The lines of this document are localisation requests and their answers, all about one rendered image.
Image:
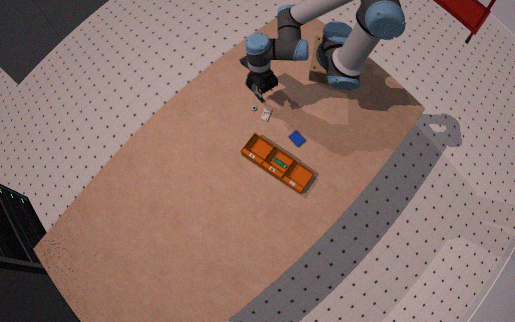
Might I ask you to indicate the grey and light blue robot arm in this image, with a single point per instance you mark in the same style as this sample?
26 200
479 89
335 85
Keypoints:
383 19

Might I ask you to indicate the orange three-compartment bin rack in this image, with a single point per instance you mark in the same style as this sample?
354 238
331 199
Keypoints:
261 152

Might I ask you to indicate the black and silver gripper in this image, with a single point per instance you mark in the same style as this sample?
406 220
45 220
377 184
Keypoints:
264 82

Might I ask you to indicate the white domino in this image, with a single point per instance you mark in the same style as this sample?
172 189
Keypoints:
266 114

